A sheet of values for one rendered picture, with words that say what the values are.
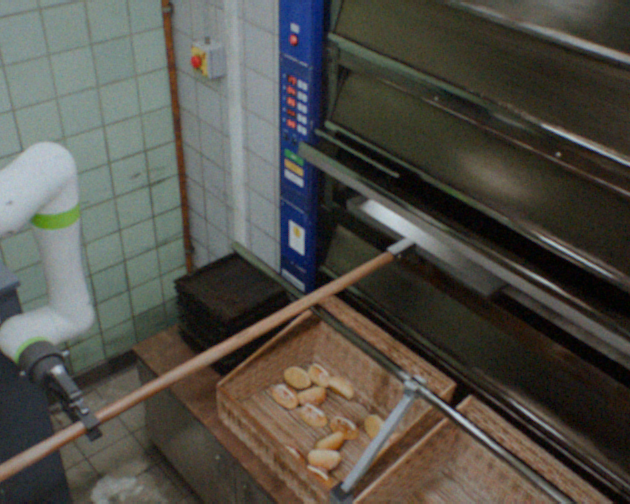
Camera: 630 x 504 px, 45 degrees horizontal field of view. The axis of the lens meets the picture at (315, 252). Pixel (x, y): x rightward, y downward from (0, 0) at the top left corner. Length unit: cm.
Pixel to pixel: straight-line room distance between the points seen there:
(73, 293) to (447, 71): 104
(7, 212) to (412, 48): 102
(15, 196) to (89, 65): 124
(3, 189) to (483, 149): 109
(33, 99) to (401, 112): 129
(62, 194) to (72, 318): 36
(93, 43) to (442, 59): 134
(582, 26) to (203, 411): 162
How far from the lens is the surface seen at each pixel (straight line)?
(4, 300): 219
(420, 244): 224
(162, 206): 321
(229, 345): 187
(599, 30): 168
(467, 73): 186
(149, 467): 319
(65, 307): 196
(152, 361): 274
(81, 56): 280
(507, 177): 189
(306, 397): 250
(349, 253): 245
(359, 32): 209
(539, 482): 171
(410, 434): 226
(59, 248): 185
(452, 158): 198
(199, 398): 260
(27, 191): 167
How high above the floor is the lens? 247
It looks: 36 degrees down
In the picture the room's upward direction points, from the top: 2 degrees clockwise
